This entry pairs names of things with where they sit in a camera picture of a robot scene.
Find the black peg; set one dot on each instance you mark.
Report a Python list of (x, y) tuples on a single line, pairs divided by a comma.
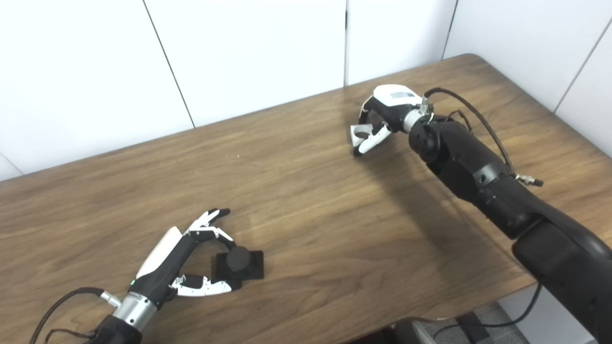
[(239, 260)]

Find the black floor strip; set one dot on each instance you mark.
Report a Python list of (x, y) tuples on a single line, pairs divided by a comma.
[(473, 329)]

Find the white square piece with hole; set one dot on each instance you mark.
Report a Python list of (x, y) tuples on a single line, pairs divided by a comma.
[(356, 132)]

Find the white and black left hand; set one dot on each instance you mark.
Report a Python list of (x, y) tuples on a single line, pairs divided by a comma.
[(165, 267)]

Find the white and black right hand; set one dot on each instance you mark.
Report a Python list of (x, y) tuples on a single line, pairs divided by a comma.
[(394, 102)]

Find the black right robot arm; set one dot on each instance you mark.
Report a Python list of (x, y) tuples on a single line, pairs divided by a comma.
[(478, 167)]

